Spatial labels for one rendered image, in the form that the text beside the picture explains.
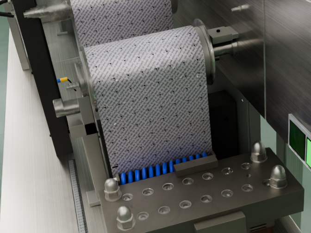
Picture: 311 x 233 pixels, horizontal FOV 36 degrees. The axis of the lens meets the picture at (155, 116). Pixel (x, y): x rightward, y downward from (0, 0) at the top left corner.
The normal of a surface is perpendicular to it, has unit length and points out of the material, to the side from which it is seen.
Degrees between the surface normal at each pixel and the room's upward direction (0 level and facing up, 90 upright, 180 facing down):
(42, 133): 0
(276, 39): 90
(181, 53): 60
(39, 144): 0
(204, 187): 0
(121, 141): 90
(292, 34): 90
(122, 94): 90
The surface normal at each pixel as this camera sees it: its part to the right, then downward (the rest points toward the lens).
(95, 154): 0.24, 0.47
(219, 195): -0.13, -0.85
